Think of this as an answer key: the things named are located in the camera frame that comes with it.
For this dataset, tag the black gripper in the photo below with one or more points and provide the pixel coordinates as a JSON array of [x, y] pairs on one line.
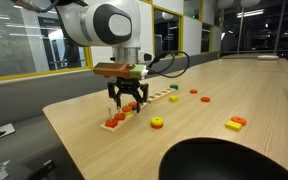
[[128, 85]]

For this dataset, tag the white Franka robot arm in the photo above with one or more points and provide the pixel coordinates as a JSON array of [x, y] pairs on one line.
[[84, 23]]

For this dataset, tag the wooden peg board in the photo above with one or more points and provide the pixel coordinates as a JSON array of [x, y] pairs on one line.
[[125, 121]]

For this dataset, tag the wooden shape sorter board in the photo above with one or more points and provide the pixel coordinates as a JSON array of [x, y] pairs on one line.
[[160, 93]]

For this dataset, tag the small yellow block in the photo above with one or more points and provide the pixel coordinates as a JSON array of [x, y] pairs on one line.
[[173, 98]]

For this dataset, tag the green block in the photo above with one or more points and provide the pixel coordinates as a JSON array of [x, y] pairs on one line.
[[174, 86]]

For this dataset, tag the orange disc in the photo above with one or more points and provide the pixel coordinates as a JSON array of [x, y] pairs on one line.
[[205, 99], [193, 91]]

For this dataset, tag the grey bench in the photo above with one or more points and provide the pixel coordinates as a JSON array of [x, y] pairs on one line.
[[34, 96]]

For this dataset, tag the yellow square block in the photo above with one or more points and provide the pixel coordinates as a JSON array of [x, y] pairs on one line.
[[233, 125]]

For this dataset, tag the black bowl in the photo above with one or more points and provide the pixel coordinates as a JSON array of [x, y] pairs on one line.
[[217, 163]]

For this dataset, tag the green brown wrist camera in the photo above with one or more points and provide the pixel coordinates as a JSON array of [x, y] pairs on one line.
[[117, 70]]

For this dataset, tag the large yellow window frame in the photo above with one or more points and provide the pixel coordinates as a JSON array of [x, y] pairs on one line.
[[88, 58]]

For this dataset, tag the narrow yellow window frame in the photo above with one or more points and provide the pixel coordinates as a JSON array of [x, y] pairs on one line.
[[181, 33]]

